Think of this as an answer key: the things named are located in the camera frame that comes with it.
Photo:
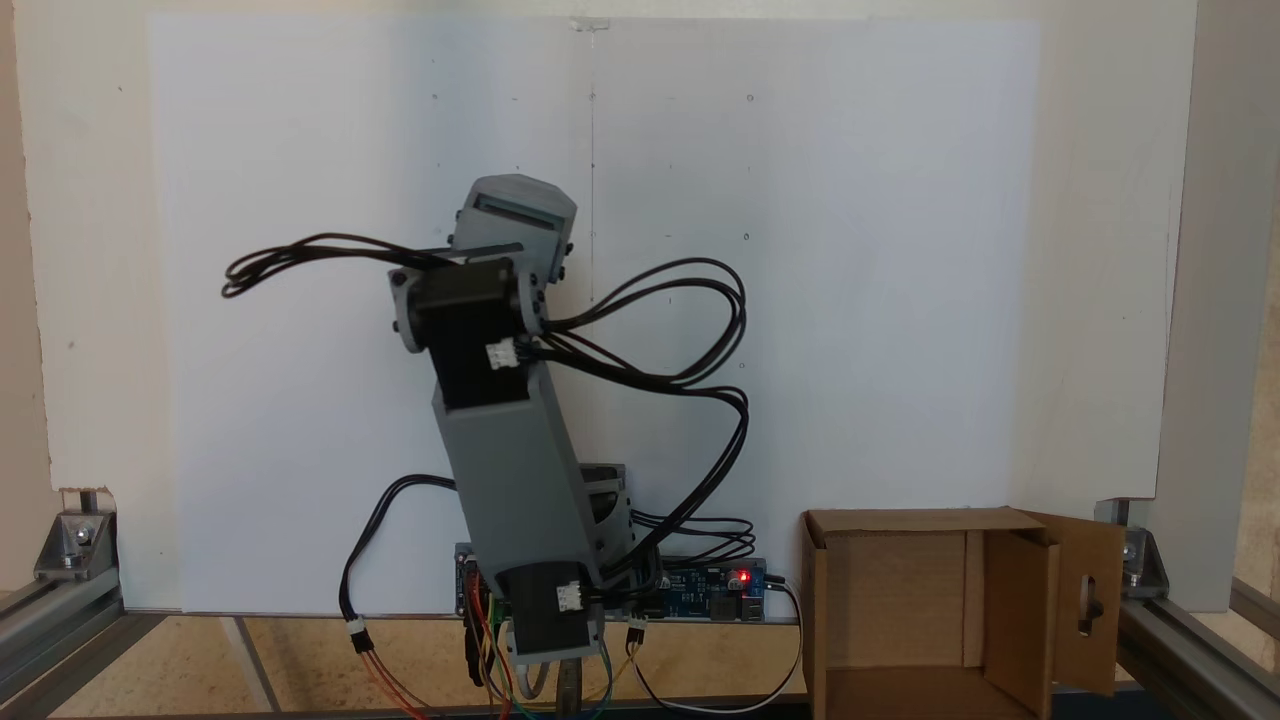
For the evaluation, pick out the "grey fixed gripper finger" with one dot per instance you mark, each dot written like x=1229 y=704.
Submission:
x=525 y=187

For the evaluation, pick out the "clear tape strip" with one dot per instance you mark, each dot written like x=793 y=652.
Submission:
x=590 y=22

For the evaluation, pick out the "small driver circuit board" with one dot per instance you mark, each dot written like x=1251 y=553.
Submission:
x=472 y=585

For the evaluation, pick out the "blue circuit board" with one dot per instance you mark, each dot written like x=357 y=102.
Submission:
x=705 y=590

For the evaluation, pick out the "brown cardboard box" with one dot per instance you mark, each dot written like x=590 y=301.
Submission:
x=900 y=600

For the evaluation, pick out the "metal corner bracket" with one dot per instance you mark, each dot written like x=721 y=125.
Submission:
x=1142 y=562
x=72 y=545

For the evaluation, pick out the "aluminium frame rail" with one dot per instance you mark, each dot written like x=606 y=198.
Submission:
x=60 y=650
x=1200 y=655

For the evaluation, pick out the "aluminium frame post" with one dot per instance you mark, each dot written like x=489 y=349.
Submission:
x=1225 y=300

